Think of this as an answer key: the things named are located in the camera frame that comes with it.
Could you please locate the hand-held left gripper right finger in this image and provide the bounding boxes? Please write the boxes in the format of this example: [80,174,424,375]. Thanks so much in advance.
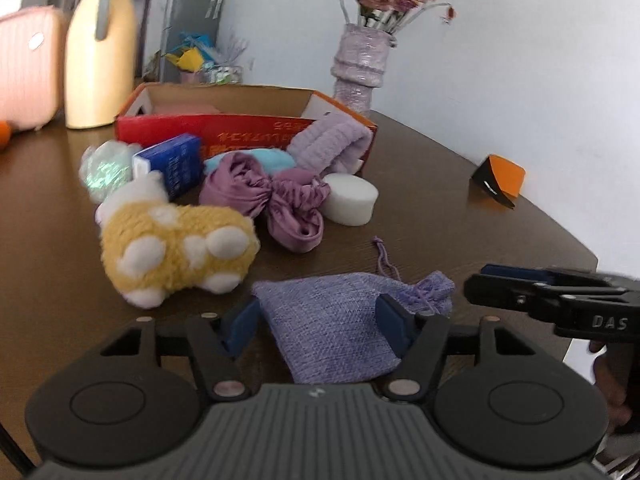
[375,293,544,404]

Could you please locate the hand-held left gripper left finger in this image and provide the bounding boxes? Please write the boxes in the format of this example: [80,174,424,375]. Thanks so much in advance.
[100,297,262,404]

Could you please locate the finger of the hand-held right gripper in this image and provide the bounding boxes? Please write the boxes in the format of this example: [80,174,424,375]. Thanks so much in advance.
[481,263,640,292]
[463,272,632,322]

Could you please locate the lavender drawstring pouch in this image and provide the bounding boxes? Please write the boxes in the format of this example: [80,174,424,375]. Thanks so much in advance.
[251,236,456,386]

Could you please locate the yellow plush toy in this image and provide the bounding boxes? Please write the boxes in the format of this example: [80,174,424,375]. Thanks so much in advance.
[95,170,261,309]

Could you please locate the purple satin cloth bundle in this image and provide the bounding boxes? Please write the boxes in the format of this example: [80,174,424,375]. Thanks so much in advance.
[199,152,332,252]

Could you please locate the blue paper pack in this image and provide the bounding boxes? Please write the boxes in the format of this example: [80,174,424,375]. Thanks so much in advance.
[132,133,205,201]

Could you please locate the red cardboard box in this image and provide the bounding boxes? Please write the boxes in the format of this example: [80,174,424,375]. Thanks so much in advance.
[114,82,378,176]

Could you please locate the person's right hand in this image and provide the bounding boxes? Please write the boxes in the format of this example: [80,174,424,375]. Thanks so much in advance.
[587,340,632,436]

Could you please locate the orange and black stand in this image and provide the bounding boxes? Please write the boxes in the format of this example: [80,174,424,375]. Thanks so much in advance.
[470,154,527,209]

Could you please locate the white round sponge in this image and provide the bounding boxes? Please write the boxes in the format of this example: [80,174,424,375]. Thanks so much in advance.
[322,173,379,224]

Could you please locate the blue plush toy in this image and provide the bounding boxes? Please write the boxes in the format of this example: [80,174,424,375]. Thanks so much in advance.
[202,149,296,176]

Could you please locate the lavender fuzzy cloth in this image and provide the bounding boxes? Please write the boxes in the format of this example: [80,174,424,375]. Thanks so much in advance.
[286,112,373,177]

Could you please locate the iridescent mesh bath pouf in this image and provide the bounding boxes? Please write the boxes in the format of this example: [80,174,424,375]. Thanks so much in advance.
[79,141,143,204]

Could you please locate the clear glass container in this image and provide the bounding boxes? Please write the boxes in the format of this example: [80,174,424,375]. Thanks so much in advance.
[180,62,244,86]

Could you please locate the lavender ceramic vase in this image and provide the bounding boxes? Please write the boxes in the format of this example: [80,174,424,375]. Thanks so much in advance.
[332,24,397,111]

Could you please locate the pale dried grass sprigs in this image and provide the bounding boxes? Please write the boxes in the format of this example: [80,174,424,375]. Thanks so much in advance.
[219,35,251,68]

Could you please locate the blue and yellow toy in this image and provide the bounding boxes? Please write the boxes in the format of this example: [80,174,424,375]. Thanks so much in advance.
[165,34,222,74]

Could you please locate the yellow thermos jug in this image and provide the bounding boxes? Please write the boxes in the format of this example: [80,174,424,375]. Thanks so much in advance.
[64,0,142,130]

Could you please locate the grey refrigerator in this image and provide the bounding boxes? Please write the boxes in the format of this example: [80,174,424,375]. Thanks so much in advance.
[159,0,236,83]

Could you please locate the pink suitcase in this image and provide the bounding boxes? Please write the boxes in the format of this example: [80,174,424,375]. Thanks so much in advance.
[0,6,69,133]

